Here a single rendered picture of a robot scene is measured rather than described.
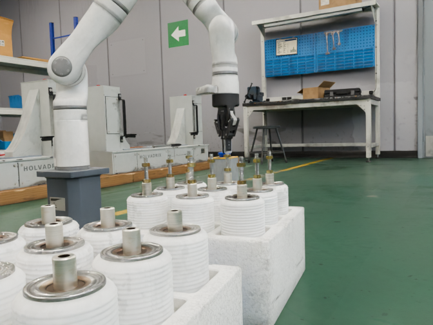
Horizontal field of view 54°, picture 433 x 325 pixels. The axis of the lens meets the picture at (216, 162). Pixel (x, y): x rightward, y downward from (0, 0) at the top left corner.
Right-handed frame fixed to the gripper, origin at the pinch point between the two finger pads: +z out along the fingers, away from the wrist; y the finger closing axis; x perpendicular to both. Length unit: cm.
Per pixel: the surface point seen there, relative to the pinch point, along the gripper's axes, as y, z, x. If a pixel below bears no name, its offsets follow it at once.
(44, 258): -53, 11, 47
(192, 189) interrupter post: -18.4, 8.6, 16.2
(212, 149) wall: 518, 24, -194
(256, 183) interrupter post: -17.6, 8.5, 0.0
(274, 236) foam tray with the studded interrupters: -32.6, 17.6, 3.7
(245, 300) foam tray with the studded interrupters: -32.8, 29.7, 10.6
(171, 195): -5.2, 11.5, 17.7
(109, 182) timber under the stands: 225, 32, 4
